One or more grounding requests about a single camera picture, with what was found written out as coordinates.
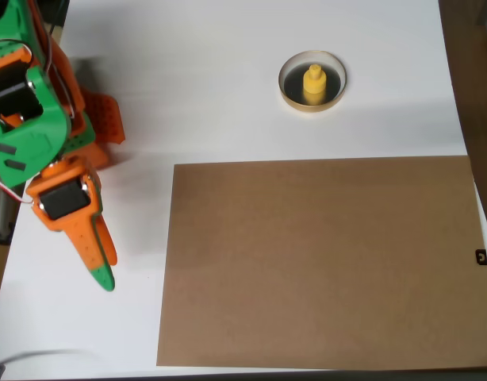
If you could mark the orange gripper black servo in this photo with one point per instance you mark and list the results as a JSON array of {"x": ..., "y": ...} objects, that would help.
[{"x": 64, "y": 203}]

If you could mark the small yellow peg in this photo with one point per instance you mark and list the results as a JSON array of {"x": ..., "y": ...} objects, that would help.
[{"x": 314, "y": 85}]

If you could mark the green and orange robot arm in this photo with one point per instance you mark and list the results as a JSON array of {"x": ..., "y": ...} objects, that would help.
[{"x": 29, "y": 143}]

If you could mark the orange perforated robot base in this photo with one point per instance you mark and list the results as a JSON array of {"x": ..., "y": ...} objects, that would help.
[{"x": 106, "y": 119}]

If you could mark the round gold-rimmed dish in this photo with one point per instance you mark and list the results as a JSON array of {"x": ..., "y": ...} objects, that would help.
[{"x": 332, "y": 85}]

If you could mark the brown rectangular board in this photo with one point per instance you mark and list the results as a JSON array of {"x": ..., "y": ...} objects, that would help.
[{"x": 327, "y": 262}]

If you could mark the small black clip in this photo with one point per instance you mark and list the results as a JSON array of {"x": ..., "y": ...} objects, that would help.
[{"x": 480, "y": 257}]

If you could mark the metal table clamp post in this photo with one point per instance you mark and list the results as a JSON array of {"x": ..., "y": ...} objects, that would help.
[{"x": 2, "y": 222}]

